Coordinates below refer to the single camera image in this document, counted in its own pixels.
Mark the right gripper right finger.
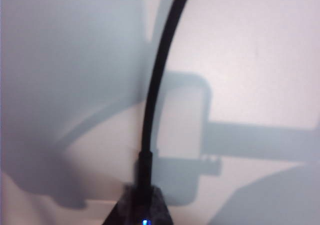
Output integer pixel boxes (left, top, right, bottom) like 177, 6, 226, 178
151, 185, 176, 225

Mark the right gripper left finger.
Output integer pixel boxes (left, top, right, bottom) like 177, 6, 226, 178
103, 184, 139, 225

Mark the black charger cable silver plug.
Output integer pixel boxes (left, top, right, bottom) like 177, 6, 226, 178
134, 0, 195, 225

